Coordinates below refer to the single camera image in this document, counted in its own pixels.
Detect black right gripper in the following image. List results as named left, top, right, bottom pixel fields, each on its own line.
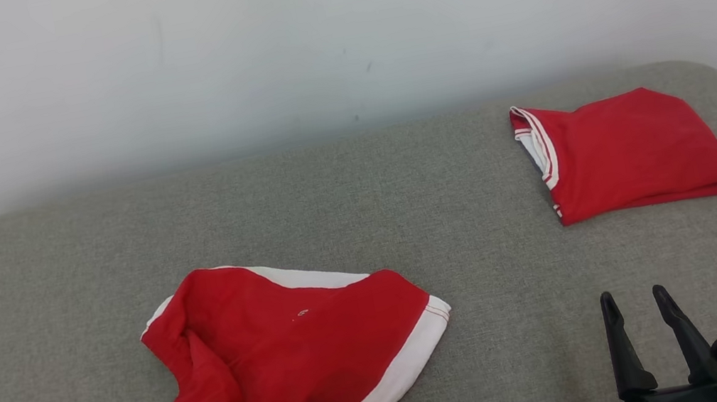
left=598, top=276, right=717, bottom=402

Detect red shorts with white stripe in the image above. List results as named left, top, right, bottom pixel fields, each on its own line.
left=131, top=231, right=467, bottom=402

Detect red jersey with white trim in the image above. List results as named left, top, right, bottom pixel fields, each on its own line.
left=508, top=74, right=717, bottom=232

